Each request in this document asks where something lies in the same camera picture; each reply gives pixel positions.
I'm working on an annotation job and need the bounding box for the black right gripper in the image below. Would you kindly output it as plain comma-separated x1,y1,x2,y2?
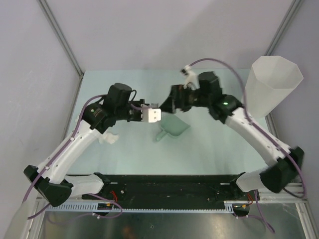
159,84,211,114

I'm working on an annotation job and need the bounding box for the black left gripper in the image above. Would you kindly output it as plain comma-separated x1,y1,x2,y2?
116,100,150,122

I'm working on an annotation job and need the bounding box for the green plastic dustpan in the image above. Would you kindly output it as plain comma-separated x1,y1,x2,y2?
155,115,190,142

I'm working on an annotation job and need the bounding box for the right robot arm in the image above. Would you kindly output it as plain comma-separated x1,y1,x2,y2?
160,72,304,200

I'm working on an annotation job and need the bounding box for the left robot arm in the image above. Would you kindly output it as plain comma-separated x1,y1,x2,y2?
22,83,151,207

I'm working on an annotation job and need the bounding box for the white paper scrap bottom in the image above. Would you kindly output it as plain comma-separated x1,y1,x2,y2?
98,131,119,144

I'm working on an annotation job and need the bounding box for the white octagonal waste bin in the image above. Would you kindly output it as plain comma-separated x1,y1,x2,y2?
245,56,304,118

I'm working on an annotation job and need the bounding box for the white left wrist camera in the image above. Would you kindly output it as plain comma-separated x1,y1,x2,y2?
141,103,161,123

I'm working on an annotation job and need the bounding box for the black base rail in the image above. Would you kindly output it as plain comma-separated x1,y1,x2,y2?
96,174,254,202

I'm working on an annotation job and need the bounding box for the grey slotted cable duct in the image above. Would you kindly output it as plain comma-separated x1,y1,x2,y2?
44,200,236,214

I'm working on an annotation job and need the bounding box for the aluminium frame post left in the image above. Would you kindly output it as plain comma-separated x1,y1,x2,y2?
37,0,84,79

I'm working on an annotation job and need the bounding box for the aluminium frame post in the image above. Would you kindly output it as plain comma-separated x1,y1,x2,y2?
37,0,84,79
264,0,305,56

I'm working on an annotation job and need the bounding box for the aluminium extrusion rail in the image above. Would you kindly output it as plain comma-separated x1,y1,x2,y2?
258,183,307,204

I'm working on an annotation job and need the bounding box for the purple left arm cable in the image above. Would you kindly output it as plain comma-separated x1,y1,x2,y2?
23,94,140,221

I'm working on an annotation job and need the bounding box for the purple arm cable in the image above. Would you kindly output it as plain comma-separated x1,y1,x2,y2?
189,58,309,234
23,94,140,221

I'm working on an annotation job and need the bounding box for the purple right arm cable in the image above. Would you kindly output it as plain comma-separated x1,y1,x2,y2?
189,58,309,234

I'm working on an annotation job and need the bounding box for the aluminium frame post right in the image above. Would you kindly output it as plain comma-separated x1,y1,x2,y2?
264,0,305,56

